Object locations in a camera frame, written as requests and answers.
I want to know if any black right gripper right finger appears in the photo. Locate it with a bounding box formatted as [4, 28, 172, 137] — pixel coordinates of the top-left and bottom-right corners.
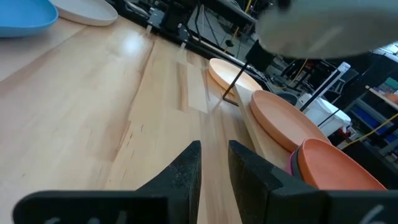
[228, 139, 398, 224]

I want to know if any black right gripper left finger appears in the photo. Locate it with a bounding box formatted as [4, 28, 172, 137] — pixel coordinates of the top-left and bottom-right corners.
[12, 140, 202, 224]

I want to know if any dark teal plate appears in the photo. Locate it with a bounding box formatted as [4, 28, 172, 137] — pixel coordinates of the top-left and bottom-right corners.
[290, 146, 305, 180]

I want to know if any orange plate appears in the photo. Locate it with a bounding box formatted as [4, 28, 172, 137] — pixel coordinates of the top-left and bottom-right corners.
[297, 138, 387, 191]

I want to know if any salmon plate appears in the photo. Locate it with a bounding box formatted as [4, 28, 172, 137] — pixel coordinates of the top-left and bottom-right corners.
[249, 90, 331, 153]

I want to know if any cream plate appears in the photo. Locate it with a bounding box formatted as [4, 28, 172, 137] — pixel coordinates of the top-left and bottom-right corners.
[207, 58, 264, 96]

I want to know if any light teal plate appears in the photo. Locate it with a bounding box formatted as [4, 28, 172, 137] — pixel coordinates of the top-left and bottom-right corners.
[256, 0, 398, 60]

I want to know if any blue plate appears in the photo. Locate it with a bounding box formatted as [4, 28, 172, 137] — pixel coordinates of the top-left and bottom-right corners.
[0, 0, 59, 39]

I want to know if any wooden shelf with black legs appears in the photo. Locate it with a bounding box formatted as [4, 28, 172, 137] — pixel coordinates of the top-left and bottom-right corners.
[222, 60, 293, 170]

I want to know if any white bin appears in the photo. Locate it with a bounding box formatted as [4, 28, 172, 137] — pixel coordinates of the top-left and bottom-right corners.
[295, 91, 352, 138]

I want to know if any grey plate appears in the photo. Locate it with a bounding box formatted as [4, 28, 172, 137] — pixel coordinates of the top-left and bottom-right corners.
[49, 0, 119, 27]

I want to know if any yellow cable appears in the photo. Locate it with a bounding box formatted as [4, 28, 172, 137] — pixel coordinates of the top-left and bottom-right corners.
[341, 112, 398, 150]

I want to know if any black metal table frame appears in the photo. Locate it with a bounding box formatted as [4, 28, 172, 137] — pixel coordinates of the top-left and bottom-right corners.
[105, 0, 280, 91]

